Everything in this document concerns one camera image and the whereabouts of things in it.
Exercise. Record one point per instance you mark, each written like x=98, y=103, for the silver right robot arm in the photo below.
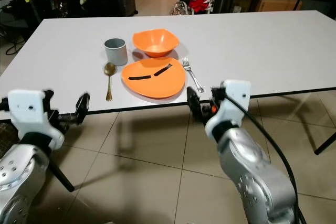
x=249, y=169

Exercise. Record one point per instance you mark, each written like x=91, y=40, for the orange plate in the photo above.
x=160, y=85

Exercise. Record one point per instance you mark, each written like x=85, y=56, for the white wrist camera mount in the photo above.
x=29, y=111
x=233, y=98

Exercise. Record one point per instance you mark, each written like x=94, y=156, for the grey cup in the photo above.
x=115, y=53

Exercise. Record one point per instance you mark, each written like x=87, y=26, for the gold spoon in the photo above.
x=109, y=70

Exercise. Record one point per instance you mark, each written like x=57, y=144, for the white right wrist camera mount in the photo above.
x=233, y=98

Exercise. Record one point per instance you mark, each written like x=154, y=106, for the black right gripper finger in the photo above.
x=196, y=106
x=217, y=95

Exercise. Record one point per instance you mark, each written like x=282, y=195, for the silver fork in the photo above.
x=187, y=65

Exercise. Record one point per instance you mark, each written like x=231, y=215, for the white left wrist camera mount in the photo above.
x=29, y=111

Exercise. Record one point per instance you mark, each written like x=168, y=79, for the orange bowl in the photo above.
x=155, y=42

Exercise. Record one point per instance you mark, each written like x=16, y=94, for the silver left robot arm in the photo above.
x=21, y=182

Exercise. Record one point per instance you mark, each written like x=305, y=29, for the brown cardboard box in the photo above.
x=278, y=3

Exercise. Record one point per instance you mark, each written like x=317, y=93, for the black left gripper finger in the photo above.
x=82, y=107
x=50, y=99

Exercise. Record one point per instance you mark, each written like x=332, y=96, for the black table leg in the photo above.
x=61, y=177
x=325, y=142

